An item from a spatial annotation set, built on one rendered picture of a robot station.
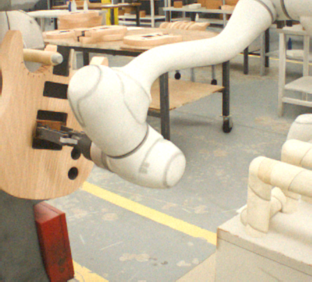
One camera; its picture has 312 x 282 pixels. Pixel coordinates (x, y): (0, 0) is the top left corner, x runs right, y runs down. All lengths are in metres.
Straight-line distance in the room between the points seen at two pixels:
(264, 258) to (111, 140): 0.37
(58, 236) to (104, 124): 0.99
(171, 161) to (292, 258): 0.38
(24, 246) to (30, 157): 0.59
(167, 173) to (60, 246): 0.96
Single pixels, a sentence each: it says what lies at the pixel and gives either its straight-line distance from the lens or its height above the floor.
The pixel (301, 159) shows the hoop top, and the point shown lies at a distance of 0.65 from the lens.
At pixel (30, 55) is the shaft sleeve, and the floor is 1.25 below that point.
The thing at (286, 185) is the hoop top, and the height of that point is 1.19.
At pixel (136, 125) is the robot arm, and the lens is 0.86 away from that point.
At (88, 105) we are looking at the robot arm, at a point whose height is 1.22.
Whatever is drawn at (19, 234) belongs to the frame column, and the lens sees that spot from 1.69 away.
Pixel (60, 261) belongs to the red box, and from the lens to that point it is 1.82.
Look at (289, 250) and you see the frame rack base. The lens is 0.62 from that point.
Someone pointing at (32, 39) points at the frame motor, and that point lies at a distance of 1.36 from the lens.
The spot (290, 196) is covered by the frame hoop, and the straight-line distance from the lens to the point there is 0.69.
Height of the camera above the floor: 1.44
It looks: 19 degrees down
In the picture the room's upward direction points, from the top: 2 degrees counter-clockwise
